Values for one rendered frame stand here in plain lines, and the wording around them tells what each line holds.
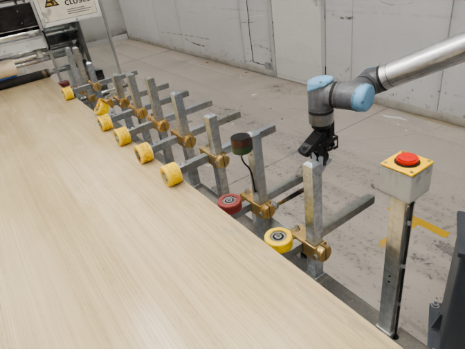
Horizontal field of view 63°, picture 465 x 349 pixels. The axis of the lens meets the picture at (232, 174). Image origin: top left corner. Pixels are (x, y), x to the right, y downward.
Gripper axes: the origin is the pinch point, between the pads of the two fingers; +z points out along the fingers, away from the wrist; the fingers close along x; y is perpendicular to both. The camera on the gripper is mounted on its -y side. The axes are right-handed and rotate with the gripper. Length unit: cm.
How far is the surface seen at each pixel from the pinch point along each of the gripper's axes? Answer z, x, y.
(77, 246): -9, 15, -89
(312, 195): -20.9, -30.8, -33.3
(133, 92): -24, 94, -33
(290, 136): 85, 159, 123
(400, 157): -41, -54, -32
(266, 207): -4.8, -8.4, -32.8
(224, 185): -0.8, 19.0, -32.2
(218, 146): -17.9, 19.0, -31.7
